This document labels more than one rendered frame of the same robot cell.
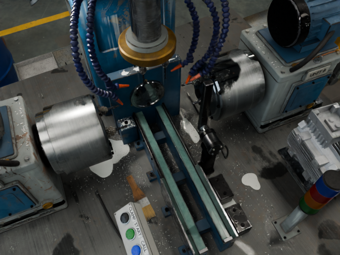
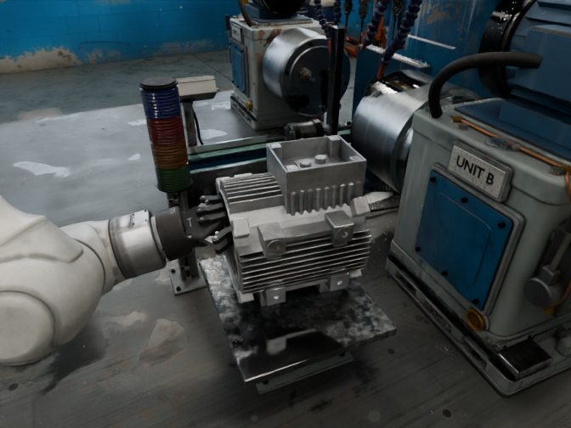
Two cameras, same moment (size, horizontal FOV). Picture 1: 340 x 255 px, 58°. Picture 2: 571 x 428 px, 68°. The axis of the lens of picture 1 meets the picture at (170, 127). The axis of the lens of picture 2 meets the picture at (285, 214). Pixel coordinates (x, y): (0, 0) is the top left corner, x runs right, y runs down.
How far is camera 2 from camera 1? 1.36 m
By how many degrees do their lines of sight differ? 64
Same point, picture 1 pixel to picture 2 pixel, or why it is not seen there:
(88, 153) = (274, 64)
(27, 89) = not seen: hidden behind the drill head
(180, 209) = (223, 150)
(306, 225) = (185, 305)
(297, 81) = (443, 165)
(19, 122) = (295, 25)
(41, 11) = not seen: outside the picture
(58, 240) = (223, 130)
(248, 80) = (402, 104)
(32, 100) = not seen: hidden behind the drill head
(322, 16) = (551, 20)
